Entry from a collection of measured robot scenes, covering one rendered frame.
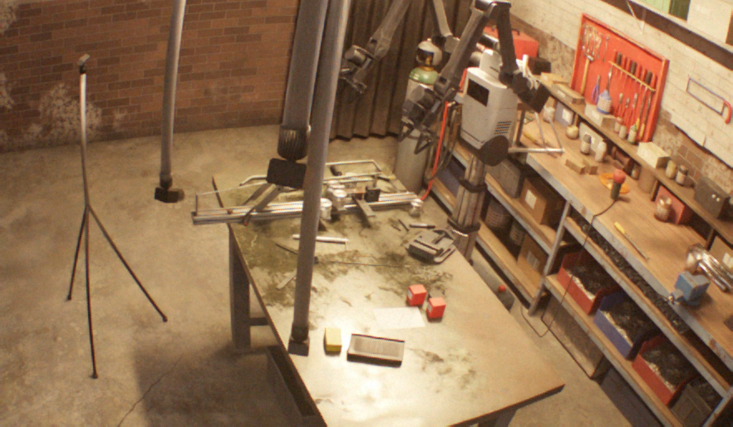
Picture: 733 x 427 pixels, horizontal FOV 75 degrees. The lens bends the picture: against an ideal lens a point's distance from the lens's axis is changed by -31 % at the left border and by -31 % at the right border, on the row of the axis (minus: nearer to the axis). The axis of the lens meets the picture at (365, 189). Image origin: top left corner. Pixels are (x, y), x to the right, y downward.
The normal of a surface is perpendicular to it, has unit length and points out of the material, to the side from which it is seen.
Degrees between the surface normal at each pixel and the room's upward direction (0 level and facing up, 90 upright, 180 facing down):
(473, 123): 90
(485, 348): 0
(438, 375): 0
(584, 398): 0
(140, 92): 90
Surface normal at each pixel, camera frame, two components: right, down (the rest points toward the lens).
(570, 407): 0.14, -0.87
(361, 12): -0.46, 0.36
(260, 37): 0.38, 0.49
